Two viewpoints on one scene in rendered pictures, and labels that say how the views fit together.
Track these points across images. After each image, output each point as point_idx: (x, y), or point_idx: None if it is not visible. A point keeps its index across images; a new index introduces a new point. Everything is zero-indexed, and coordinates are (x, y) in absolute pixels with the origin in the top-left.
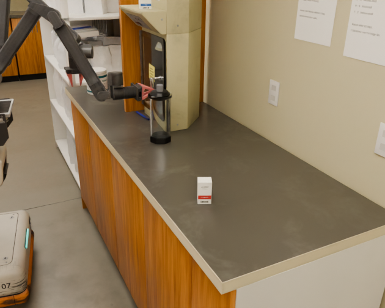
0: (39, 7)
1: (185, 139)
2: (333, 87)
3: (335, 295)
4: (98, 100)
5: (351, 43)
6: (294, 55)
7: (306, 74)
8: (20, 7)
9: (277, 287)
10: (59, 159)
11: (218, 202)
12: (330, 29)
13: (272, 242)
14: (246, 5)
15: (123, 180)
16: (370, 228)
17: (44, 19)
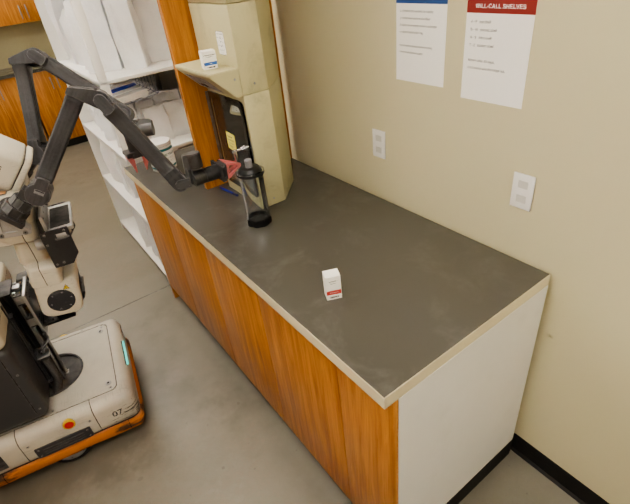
0: (80, 92)
1: (287, 215)
2: (452, 134)
3: (491, 367)
4: (178, 190)
5: (469, 82)
6: (399, 99)
7: (417, 121)
8: None
9: (436, 382)
10: (131, 243)
11: (349, 293)
12: (441, 66)
13: (423, 334)
14: (329, 40)
15: (226, 276)
16: (520, 293)
17: None
